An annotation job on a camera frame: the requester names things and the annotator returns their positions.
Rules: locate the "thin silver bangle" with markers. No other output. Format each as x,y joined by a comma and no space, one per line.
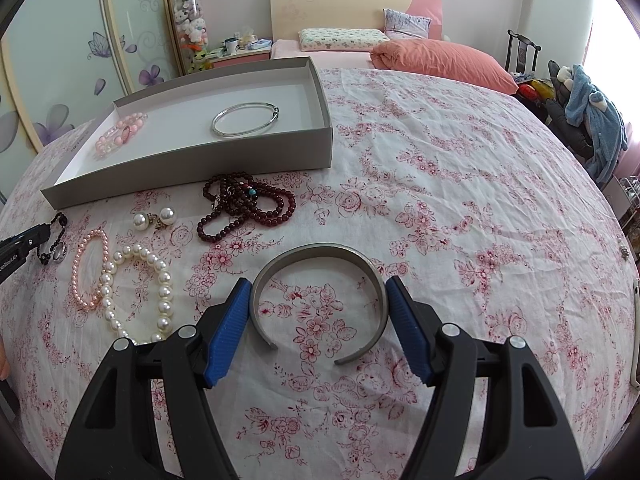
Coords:
220,131

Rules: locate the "grey cardboard box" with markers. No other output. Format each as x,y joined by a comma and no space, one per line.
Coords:
200,175

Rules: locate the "blue cloth on nightstand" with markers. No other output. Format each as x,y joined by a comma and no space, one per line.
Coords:
252,42

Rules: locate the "dark wooden chair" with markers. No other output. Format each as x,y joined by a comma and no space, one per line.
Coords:
520,52

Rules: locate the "cream and pink headboard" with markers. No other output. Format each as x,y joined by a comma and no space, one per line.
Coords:
340,5

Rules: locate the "white mug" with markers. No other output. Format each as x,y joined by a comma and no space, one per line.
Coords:
231,46

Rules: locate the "bed with pink sheet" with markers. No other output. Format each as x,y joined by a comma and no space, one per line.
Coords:
320,57

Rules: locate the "blue plush robe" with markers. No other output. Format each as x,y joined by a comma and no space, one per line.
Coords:
600,115

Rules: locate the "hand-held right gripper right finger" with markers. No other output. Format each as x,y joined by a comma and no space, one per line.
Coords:
410,330

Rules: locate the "pearl earring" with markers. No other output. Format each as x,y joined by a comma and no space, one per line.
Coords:
166,216
141,221

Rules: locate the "cream patterned pillow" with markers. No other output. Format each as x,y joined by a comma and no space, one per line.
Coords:
345,39

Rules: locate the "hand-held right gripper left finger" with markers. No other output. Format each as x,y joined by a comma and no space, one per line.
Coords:
227,340

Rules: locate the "red and yellow toys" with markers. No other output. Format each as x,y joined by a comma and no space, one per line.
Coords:
535,90

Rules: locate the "clear plush toy display tube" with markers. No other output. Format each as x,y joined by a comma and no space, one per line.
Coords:
190,15

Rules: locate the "purple and white pillow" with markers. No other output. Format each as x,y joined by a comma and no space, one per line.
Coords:
405,22

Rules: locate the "white plush toy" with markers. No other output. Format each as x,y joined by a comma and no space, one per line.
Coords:
565,74

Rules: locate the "wardrobe with flower doors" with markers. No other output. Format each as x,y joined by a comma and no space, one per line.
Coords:
60,35

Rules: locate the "grey metal cuff bangle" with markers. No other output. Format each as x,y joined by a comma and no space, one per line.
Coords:
320,251

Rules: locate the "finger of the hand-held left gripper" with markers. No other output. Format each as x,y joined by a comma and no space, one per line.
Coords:
27,242

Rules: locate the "folded salmon quilt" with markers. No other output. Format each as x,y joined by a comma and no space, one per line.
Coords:
440,60

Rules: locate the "yellow green plush toy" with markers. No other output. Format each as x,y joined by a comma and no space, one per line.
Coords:
200,57

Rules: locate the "pink and cream nightstand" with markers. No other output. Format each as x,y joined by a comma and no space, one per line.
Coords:
240,57

